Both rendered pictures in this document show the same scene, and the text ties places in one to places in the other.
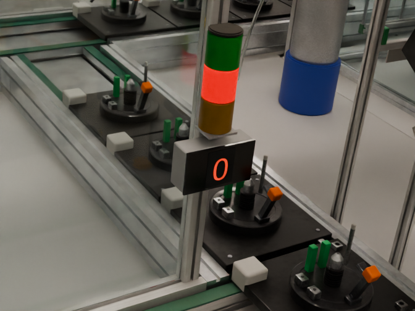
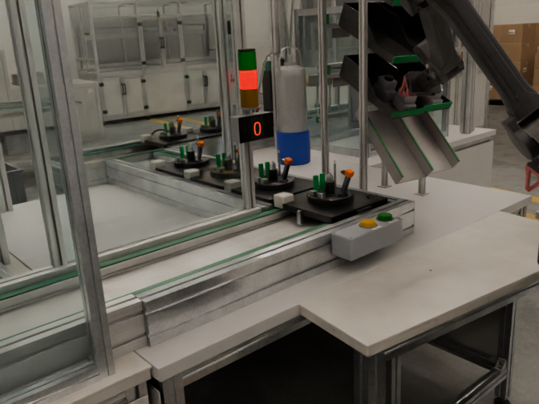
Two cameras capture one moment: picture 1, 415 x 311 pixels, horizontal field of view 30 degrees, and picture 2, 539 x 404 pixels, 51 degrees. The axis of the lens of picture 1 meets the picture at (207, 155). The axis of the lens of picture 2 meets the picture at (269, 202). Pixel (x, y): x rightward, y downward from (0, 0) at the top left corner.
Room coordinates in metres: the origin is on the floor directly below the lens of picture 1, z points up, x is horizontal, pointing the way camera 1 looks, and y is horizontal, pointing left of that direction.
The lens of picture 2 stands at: (-0.55, 0.10, 1.46)
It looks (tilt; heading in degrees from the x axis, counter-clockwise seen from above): 17 degrees down; 355
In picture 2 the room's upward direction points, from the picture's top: 3 degrees counter-clockwise
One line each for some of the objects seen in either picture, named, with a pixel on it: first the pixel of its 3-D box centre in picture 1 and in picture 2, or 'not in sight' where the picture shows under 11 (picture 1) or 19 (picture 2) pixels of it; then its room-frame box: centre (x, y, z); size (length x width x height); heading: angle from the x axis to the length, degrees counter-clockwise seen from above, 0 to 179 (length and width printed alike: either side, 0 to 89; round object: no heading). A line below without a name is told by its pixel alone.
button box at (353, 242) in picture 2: not in sight; (367, 236); (0.82, -0.28, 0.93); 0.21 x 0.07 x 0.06; 125
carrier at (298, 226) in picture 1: (247, 195); (273, 172); (1.25, -0.08, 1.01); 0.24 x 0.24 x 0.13; 35
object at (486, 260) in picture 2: not in sight; (400, 248); (0.92, -0.41, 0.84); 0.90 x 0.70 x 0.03; 117
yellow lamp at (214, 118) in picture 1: (216, 112); (249, 98); (1.03, -0.01, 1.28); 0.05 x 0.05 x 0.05
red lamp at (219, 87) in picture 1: (220, 81); (248, 79); (1.03, -0.01, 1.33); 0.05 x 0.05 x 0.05
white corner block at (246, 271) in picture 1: (249, 274); (283, 200); (1.07, -0.09, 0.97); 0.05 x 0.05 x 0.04; 35
